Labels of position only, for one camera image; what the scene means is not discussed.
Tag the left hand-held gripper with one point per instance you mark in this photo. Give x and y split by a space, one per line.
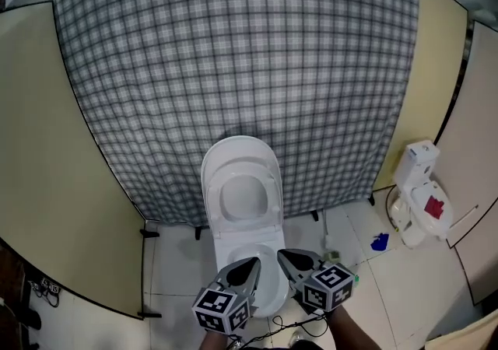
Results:
218 309

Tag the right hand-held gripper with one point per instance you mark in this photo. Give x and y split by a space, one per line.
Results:
328 286

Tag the large white toilet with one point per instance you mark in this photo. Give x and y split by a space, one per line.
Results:
249 235

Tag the person's left forearm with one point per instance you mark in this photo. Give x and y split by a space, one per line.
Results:
216 341

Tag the person's right forearm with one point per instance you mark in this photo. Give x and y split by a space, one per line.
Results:
340 329

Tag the white toilet brush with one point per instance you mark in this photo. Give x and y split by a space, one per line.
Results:
328 241

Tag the small white toilet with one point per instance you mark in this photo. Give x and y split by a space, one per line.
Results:
416 169

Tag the green brush holder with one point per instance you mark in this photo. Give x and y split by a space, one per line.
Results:
334 255

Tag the black curtain stand foot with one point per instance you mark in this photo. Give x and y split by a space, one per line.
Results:
198 232
371 200
314 216

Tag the person's white shoe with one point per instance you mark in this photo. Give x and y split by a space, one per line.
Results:
299 338

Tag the black partition foot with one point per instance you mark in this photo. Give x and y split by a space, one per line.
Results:
149 316
149 234

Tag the red cloth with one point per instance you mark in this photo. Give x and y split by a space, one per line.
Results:
435 207

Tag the thin white stick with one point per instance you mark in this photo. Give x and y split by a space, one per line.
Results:
465 217

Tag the cream fabric cushion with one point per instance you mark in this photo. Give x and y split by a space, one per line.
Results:
474 334

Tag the grey plaid curtain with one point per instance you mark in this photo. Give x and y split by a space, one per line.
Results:
233 68

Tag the beige partition panel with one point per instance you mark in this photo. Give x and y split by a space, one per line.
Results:
58 165

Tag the yellow partition panel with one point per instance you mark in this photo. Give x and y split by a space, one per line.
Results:
428 88

